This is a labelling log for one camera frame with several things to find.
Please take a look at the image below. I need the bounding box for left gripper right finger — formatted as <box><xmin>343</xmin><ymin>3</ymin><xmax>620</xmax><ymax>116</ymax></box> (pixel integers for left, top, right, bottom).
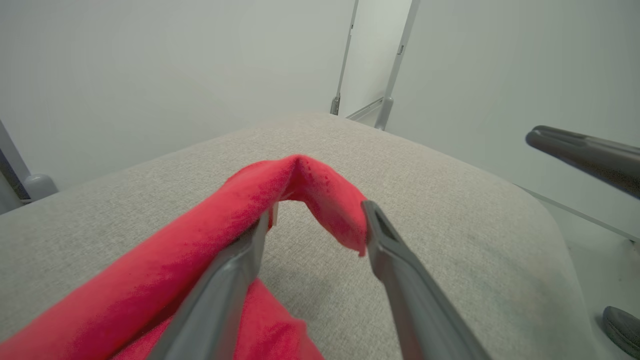
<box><xmin>361</xmin><ymin>200</ymin><xmax>493</xmax><ymax>360</ymax></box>

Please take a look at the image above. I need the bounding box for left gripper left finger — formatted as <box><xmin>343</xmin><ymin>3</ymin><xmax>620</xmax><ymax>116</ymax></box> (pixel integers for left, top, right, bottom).
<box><xmin>147</xmin><ymin>207</ymin><xmax>273</xmax><ymax>360</ymax></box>

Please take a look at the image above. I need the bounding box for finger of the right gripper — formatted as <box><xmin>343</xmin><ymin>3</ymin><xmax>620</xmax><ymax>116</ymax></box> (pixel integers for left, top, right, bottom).
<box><xmin>525</xmin><ymin>125</ymin><xmax>640</xmax><ymax>201</ymax></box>

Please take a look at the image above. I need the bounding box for red garment with white stripes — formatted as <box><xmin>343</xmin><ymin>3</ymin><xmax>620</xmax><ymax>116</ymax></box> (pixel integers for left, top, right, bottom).
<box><xmin>0</xmin><ymin>154</ymin><xmax>370</xmax><ymax>360</ymax></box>

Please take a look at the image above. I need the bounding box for grey fabric cushion surface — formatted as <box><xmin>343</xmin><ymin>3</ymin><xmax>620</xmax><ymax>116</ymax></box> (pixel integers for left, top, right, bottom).
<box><xmin>0</xmin><ymin>111</ymin><xmax>601</xmax><ymax>360</ymax></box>

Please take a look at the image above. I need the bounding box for dark grey rounded object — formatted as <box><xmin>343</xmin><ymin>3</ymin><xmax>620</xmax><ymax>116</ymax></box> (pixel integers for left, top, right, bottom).
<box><xmin>602</xmin><ymin>306</ymin><xmax>640</xmax><ymax>359</ymax></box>

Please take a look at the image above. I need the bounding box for grey partition bottom rail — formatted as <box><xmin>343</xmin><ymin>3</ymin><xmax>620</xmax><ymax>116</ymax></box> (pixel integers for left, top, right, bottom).
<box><xmin>515</xmin><ymin>184</ymin><xmax>640</xmax><ymax>244</ymax></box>

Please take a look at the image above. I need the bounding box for grey partition frame post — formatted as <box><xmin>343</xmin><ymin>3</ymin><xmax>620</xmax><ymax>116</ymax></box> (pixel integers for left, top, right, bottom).
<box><xmin>330</xmin><ymin>0</ymin><xmax>361</xmax><ymax>116</ymax></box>
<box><xmin>374</xmin><ymin>0</ymin><xmax>421</xmax><ymax>132</ymax></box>

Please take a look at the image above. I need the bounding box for grey partition corner post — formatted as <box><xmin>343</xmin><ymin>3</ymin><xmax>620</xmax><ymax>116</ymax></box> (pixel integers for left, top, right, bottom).
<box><xmin>0</xmin><ymin>119</ymin><xmax>59</xmax><ymax>216</ymax></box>

